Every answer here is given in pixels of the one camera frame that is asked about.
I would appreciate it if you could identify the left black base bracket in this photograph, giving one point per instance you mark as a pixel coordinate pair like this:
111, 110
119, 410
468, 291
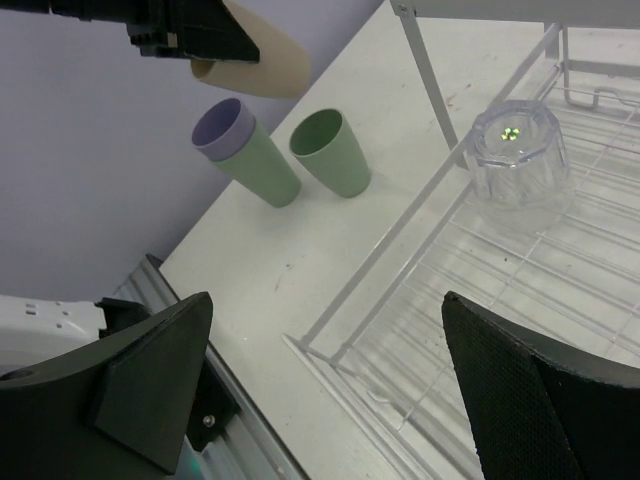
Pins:
214, 404

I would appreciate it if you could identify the white wire dish rack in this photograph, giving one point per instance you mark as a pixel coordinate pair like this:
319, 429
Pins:
571, 273

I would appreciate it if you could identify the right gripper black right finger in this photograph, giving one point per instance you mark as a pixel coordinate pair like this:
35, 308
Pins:
539, 408

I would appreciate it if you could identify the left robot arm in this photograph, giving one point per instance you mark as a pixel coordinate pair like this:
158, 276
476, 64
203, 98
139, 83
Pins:
32, 330

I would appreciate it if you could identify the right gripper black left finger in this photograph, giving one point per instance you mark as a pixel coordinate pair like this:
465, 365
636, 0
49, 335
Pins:
117, 408

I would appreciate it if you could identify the beige plastic cup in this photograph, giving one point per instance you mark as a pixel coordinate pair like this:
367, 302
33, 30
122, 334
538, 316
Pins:
283, 69

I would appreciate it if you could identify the lavender plastic cup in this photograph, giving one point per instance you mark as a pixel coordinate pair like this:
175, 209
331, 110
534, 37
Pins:
223, 130

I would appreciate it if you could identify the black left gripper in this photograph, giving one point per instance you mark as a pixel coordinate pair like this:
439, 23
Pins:
189, 29

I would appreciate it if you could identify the large green plastic cup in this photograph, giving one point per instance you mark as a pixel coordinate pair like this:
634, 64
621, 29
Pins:
261, 168

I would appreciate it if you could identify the clear faceted glass cup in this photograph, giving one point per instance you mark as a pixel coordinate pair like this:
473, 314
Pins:
516, 153

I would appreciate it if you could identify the small green plastic cup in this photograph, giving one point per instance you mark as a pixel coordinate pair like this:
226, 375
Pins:
328, 149

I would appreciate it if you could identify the aluminium mounting rail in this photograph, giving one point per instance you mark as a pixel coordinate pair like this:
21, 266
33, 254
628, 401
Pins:
248, 449

